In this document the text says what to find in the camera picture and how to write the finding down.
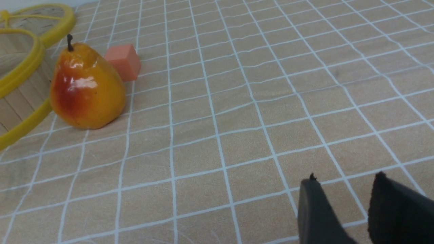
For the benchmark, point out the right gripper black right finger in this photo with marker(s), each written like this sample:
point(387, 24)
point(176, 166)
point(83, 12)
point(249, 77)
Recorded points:
point(398, 214)

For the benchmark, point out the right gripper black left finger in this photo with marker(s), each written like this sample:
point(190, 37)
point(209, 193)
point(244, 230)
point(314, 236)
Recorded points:
point(317, 222)

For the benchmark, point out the bamboo steamer tray yellow rim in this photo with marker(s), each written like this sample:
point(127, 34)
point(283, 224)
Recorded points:
point(26, 73)

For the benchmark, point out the bamboo steamer lid yellow rim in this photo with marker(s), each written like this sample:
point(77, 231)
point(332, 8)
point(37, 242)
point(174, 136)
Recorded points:
point(50, 21)

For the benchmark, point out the checkered beige tablecloth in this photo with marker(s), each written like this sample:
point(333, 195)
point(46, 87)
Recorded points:
point(237, 101)

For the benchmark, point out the orange foam cube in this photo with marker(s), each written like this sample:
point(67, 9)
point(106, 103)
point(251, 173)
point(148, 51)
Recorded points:
point(125, 60)

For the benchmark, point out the orange toy pear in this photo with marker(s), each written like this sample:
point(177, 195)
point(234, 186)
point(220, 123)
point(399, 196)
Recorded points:
point(86, 91)

